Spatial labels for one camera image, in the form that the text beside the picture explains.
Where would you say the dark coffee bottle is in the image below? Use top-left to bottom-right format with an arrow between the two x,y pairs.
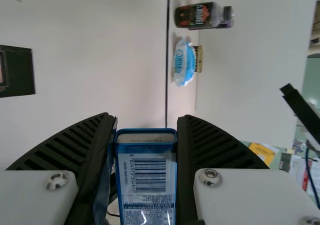
174,1 -> 235,31

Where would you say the blue box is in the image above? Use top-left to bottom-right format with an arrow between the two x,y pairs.
92,127 -> 179,225

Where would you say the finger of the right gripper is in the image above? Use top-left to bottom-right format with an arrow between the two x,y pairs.
279,83 -> 320,146

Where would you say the small square scanner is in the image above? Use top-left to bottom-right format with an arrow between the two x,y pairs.
0,44 -> 37,99

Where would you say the blue white wipes pack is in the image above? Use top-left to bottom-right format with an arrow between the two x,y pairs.
172,36 -> 196,88

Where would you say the gold rectangular tin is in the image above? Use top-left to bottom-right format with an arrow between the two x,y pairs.
193,44 -> 204,73

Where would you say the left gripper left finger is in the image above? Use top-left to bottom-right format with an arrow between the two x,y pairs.
0,111 -> 119,225

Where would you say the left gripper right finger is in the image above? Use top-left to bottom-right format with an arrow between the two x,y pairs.
176,114 -> 320,225

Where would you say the blue cable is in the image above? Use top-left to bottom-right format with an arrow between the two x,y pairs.
304,146 -> 317,211

